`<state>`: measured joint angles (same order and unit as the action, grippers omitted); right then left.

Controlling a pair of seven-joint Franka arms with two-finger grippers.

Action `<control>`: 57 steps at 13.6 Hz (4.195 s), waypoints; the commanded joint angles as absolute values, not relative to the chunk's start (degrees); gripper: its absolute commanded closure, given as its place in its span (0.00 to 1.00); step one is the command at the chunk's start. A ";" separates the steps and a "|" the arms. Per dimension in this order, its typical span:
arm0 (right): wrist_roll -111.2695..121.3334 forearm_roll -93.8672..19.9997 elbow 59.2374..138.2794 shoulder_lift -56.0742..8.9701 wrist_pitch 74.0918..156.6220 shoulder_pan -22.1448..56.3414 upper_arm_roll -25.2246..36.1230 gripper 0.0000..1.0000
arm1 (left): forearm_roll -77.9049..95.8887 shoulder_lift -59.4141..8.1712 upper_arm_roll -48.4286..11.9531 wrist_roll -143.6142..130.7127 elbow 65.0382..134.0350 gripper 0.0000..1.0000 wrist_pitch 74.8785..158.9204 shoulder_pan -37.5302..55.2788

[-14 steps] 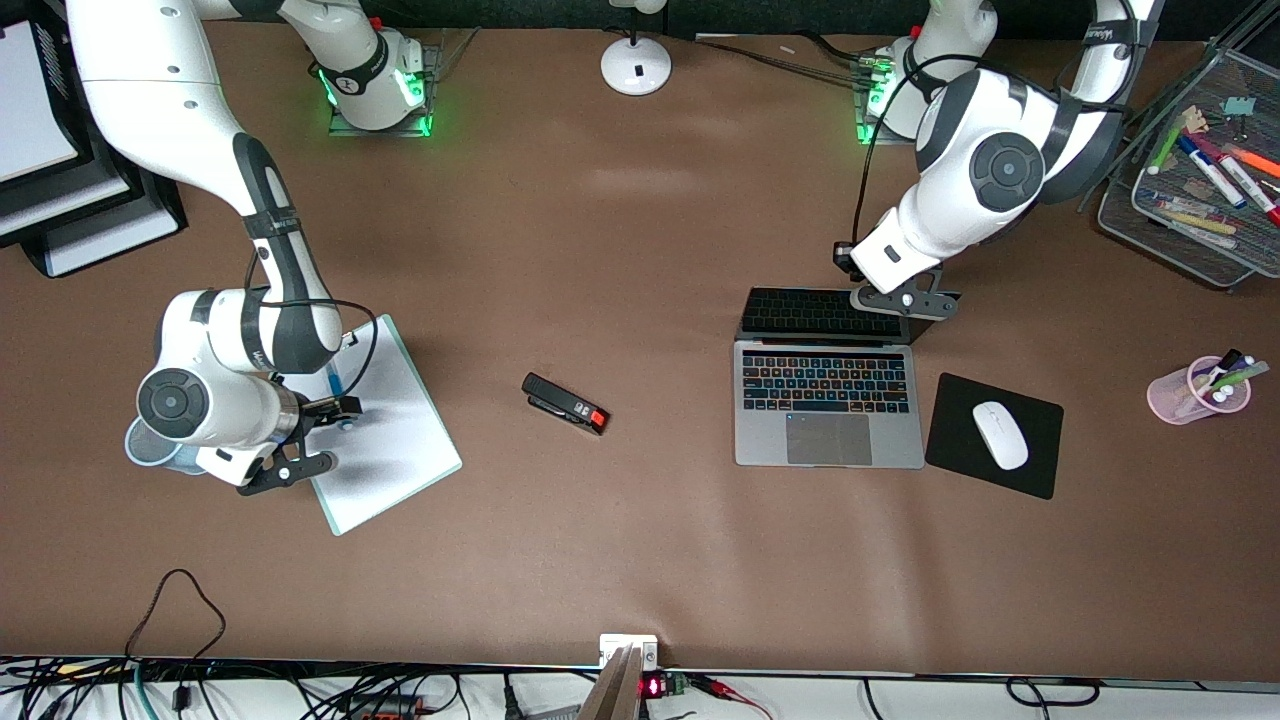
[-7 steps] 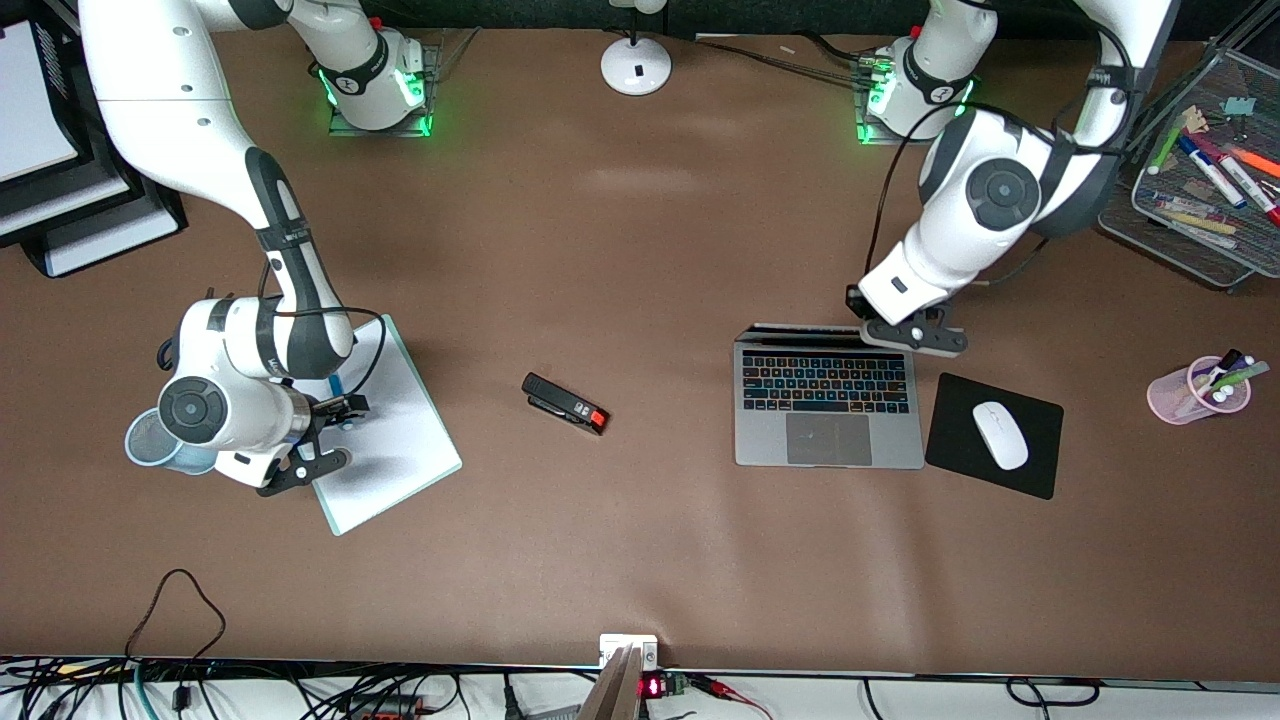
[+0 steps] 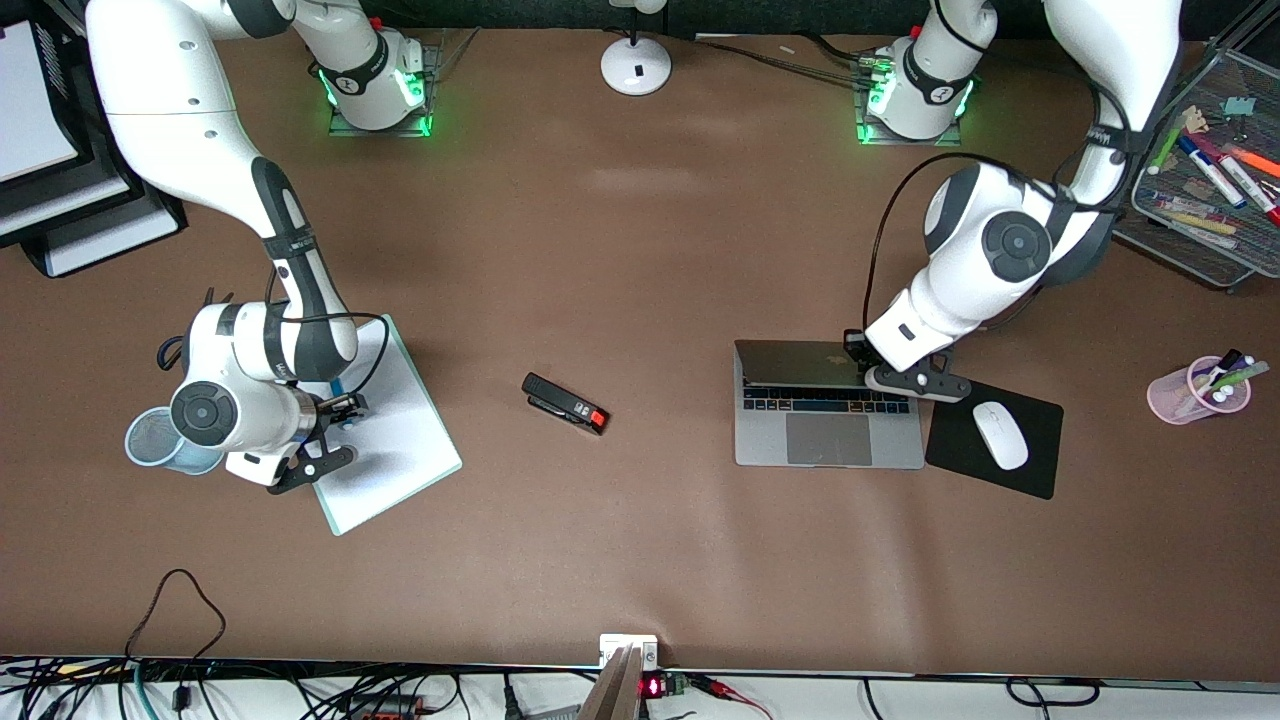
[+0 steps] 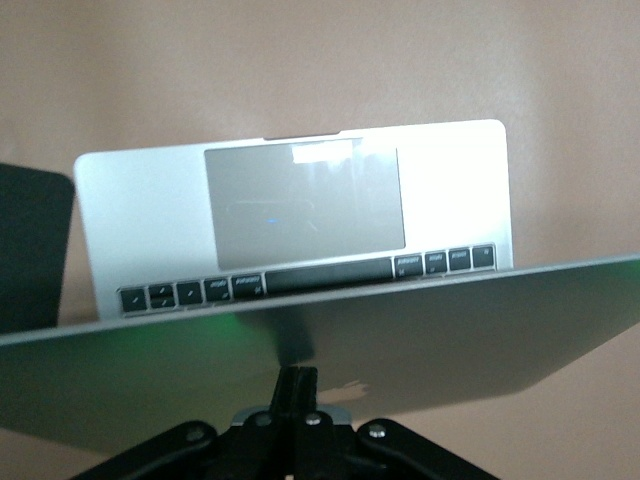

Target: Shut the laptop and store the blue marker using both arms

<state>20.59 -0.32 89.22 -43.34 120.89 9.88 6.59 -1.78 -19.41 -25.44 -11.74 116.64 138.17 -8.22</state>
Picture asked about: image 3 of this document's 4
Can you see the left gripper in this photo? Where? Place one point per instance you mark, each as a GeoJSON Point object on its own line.
{"type": "Point", "coordinates": [855, 346]}

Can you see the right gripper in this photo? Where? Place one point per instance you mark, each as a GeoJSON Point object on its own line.
{"type": "Point", "coordinates": [334, 408]}

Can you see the silver laptop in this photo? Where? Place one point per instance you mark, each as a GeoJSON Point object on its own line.
{"type": "Point", "coordinates": [830, 440]}

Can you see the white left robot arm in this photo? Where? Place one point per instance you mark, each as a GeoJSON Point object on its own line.
{"type": "Point", "coordinates": [1000, 240]}

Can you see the black capped marker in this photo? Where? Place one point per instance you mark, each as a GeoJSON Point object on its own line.
{"type": "Point", "coordinates": [1226, 360]}

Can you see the green marker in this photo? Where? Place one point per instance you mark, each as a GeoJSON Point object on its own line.
{"type": "Point", "coordinates": [1165, 148]}

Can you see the blue capped white marker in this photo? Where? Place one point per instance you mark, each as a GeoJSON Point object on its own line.
{"type": "Point", "coordinates": [1212, 172]}

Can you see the red capped white marker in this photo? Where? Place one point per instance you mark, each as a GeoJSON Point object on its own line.
{"type": "Point", "coordinates": [1250, 190]}

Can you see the light green clipboard with paper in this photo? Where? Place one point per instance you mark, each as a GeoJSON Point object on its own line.
{"type": "Point", "coordinates": [400, 450]}

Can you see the black mouse pad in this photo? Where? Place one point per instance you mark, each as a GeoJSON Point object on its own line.
{"type": "Point", "coordinates": [950, 450]}

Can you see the white computer mouse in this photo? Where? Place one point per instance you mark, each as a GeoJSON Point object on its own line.
{"type": "Point", "coordinates": [1000, 435]}

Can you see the black scissors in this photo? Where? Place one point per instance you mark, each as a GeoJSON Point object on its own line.
{"type": "Point", "coordinates": [161, 353]}

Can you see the light blue mesh pen cup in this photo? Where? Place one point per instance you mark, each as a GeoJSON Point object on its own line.
{"type": "Point", "coordinates": [150, 445]}

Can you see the black stapler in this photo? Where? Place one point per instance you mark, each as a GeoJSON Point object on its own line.
{"type": "Point", "coordinates": [560, 402]}

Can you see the black stacked paper tray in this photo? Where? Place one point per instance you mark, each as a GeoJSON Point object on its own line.
{"type": "Point", "coordinates": [172, 215]}

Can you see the white paper stack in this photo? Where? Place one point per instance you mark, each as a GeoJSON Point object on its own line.
{"type": "Point", "coordinates": [110, 245]}
{"type": "Point", "coordinates": [30, 100]}

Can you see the pink mesh pen cup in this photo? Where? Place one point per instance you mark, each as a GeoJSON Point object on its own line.
{"type": "Point", "coordinates": [1170, 400]}

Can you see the yellow highlighter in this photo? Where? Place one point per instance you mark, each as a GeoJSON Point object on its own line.
{"type": "Point", "coordinates": [1200, 223]}

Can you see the white round stand base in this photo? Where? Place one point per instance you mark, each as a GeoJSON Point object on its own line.
{"type": "Point", "coordinates": [636, 70]}

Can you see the green pen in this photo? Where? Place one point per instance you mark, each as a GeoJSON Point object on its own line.
{"type": "Point", "coordinates": [1245, 374]}

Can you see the small red display module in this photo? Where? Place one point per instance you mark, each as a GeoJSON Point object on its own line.
{"type": "Point", "coordinates": [652, 687]}

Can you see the orange highlighter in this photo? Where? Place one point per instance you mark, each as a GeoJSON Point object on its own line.
{"type": "Point", "coordinates": [1255, 160]}

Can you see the teal binder clip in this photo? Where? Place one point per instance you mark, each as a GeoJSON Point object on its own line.
{"type": "Point", "coordinates": [1240, 108]}

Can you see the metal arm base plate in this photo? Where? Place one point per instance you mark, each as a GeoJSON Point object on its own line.
{"type": "Point", "coordinates": [880, 138]}
{"type": "Point", "coordinates": [350, 128]}

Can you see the white mounting bracket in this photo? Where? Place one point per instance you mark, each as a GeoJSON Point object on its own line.
{"type": "Point", "coordinates": [612, 645]}

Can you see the grey camera mast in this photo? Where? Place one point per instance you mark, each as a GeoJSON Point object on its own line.
{"type": "Point", "coordinates": [615, 690]}

